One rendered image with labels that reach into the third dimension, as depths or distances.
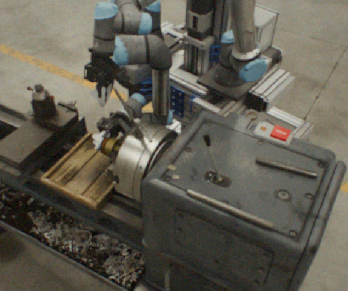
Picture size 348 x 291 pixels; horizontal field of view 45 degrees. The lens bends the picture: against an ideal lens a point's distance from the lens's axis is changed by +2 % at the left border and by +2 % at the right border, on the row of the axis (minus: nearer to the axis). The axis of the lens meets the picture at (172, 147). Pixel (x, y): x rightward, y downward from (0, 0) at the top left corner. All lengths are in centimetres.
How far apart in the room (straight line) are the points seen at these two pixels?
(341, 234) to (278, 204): 164
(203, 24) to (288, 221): 106
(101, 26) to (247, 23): 54
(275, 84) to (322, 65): 230
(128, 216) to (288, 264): 71
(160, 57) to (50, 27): 322
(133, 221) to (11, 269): 119
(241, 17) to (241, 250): 82
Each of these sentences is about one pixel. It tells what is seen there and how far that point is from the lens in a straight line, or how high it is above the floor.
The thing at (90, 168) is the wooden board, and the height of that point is 89.
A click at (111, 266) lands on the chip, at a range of 198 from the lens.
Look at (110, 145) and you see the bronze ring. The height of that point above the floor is 111.
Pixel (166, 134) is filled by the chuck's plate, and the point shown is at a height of 123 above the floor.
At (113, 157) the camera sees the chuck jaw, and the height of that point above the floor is 111.
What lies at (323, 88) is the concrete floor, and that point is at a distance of 409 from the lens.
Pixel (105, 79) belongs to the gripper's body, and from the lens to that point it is 151.
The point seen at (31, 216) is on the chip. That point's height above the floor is 56.
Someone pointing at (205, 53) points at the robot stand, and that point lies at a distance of 209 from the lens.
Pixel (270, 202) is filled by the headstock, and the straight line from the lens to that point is 136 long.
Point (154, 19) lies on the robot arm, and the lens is 211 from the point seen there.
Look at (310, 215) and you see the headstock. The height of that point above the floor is 125.
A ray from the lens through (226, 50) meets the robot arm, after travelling 184.
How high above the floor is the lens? 230
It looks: 45 degrees down
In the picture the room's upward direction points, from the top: 1 degrees clockwise
